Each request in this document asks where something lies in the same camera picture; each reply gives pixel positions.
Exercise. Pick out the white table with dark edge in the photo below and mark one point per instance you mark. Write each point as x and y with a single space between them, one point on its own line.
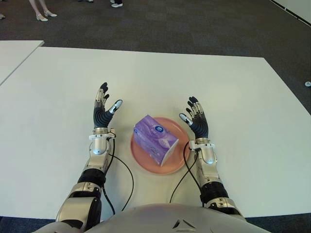
296 7

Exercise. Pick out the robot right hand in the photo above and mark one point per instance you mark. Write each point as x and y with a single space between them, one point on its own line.
200 126

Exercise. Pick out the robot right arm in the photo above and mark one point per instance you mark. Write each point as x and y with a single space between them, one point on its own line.
210 170

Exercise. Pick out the person in white heels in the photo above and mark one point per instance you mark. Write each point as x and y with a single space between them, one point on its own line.
41 17

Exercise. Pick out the pink round plate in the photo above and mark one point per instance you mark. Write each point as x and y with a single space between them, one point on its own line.
175 162

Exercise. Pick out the purple tissue paper pack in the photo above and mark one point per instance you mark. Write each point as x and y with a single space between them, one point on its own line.
153 138

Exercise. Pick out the white side table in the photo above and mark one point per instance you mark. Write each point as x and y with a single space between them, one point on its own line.
14 55

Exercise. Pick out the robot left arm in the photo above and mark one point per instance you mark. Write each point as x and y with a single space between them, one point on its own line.
97 160

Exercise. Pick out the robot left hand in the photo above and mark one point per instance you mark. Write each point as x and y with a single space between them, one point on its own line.
100 117

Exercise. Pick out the person in white sneakers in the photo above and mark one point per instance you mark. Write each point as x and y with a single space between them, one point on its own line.
88 1
117 4

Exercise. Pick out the silver robot torso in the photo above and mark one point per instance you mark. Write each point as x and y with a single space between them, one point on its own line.
158 218

